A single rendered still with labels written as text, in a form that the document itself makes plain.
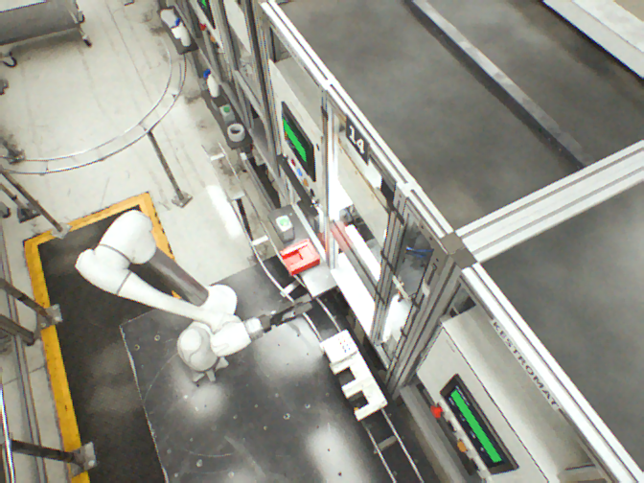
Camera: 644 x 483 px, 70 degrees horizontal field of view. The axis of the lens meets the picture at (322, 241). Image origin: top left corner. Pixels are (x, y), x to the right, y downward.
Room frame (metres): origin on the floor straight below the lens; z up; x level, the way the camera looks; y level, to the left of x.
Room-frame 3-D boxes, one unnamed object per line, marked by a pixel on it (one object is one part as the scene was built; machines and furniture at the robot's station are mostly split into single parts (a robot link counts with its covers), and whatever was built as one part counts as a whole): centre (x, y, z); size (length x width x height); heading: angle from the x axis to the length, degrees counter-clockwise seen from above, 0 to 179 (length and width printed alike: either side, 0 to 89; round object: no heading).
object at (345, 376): (0.52, -0.10, 0.84); 0.36 x 0.14 x 0.10; 24
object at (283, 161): (1.20, 0.09, 1.37); 0.36 x 0.04 x 0.04; 24
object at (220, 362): (0.66, 0.60, 0.71); 0.22 x 0.18 x 0.06; 24
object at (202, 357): (0.69, 0.60, 0.85); 0.18 x 0.16 x 0.22; 157
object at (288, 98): (1.26, -0.03, 1.60); 0.42 x 0.29 x 0.46; 24
